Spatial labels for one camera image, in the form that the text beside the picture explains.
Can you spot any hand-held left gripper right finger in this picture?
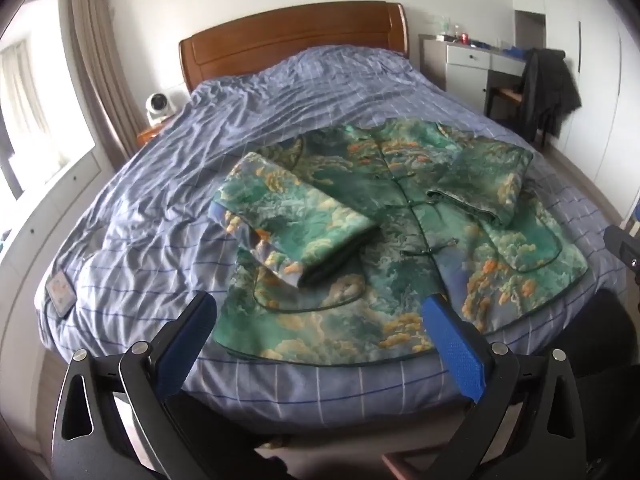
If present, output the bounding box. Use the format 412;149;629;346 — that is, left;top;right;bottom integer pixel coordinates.
422;292;596;480

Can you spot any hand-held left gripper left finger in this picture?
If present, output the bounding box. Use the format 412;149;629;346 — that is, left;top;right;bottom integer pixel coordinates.
50;290;218;480

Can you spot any green printed padded jacket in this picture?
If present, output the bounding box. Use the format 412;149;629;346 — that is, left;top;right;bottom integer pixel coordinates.
212;119;589;367

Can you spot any black jacket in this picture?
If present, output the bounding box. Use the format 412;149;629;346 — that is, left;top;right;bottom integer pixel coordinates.
519;47;583;145

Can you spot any bed with blue striped duvet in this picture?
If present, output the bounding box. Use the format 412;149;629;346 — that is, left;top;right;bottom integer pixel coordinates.
34;46;632;437

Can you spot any white wardrobe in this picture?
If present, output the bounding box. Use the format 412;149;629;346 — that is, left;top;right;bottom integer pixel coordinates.
510;0;640;223

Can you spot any dark wooden chair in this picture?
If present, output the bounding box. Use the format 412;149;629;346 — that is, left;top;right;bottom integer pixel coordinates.
486;67;547;148

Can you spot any wooden nightstand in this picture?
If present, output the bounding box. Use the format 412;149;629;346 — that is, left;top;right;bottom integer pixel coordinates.
136;119;177;149

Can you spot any white desk with drawers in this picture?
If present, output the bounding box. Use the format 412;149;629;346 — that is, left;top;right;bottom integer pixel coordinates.
421;33;532;117

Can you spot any white round fan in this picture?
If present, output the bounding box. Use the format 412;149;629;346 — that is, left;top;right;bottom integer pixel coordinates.
145;92;184;129

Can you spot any window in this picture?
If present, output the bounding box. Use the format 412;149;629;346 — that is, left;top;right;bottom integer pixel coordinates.
0;40;97;201

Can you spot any beige curtain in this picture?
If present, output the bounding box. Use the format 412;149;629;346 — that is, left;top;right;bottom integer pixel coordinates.
67;0;147;162

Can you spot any wooden headboard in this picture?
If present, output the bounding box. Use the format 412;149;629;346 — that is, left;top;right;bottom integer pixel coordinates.
178;1;412;97

